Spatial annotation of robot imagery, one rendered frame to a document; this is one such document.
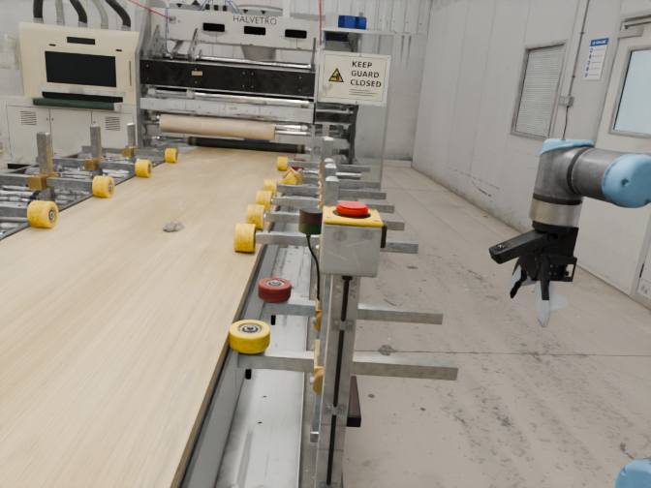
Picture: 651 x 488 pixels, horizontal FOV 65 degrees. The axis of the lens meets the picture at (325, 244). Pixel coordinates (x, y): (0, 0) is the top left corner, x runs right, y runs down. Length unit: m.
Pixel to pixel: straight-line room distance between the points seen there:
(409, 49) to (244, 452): 9.52
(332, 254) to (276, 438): 0.68
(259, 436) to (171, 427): 0.46
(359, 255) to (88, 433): 0.44
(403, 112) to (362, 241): 9.70
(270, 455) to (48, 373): 0.48
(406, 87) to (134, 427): 9.74
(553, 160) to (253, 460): 0.85
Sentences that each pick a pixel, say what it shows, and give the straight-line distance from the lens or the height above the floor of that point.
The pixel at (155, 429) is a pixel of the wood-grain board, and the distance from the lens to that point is 0.79.
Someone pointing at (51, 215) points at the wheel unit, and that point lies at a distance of 1.75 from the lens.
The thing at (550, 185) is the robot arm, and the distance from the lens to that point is 1.09.
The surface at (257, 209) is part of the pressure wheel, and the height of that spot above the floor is 0.97.
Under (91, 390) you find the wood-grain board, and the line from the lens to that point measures 0.89.
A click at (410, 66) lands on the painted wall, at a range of 10.30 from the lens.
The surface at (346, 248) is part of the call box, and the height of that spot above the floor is 1.19.
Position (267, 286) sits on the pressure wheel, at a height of 0.91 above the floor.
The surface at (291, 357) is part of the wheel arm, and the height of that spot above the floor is 0.86.
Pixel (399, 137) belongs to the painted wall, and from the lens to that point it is 10.31.
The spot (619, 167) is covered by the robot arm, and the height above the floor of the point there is 1.28.
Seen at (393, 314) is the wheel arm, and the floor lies 0.85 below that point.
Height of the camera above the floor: 1.37
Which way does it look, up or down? 17 degrees down
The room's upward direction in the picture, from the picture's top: 4 degrees clockwise
